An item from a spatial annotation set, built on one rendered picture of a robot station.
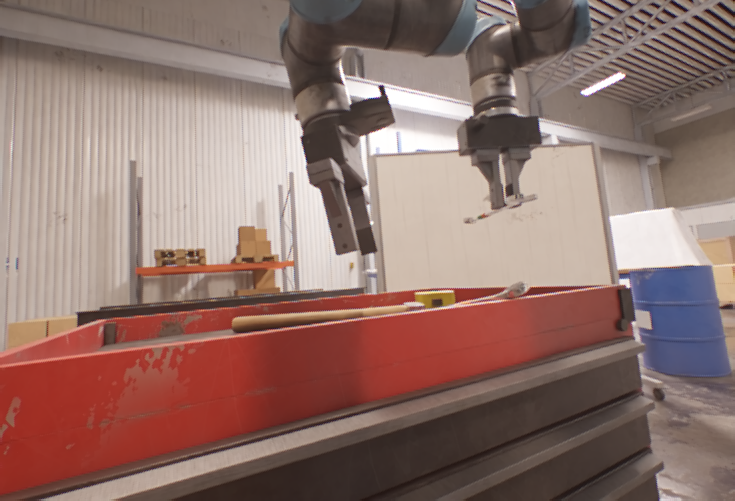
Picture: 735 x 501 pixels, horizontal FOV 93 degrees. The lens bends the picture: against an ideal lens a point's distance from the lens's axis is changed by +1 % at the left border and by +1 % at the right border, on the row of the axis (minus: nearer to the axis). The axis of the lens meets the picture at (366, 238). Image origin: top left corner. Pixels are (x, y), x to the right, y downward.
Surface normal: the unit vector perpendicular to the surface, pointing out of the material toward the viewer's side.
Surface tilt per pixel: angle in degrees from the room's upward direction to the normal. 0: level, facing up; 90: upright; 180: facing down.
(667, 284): 90
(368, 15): 132
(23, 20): 90
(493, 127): 90
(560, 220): 90
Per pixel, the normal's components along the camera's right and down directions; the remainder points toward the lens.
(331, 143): -0.20, -0.05
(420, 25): 0.23, 0.68
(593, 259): 0.04, -0.11
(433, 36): 0.19, 0.82
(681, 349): -0.63, -0.04
